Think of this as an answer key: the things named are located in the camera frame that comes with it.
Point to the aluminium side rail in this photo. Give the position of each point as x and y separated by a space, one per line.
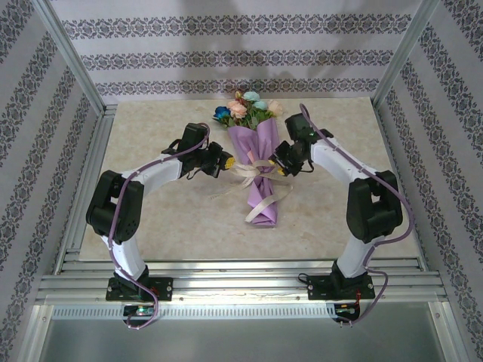
88 166
392 151

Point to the aluminium frame cross rail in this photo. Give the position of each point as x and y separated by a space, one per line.
241 281

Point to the controller board with LED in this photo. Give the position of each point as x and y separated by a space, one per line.
345 311
139 311

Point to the aluminium frame post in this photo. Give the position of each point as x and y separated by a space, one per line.
404 56
72 56

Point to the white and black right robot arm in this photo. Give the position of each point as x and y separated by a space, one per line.
332 158

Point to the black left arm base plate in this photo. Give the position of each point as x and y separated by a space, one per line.
164 288

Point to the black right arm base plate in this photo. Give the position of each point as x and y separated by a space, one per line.
319 288

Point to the cream ribbon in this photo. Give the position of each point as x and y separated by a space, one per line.
251 169

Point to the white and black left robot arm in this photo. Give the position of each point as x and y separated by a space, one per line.
126 256

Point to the artificial flower bunch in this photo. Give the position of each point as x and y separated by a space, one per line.
237 107

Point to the grey metal panel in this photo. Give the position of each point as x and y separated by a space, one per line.
241 339

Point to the pink and purple wrapping paper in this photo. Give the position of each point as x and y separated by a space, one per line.
256 143

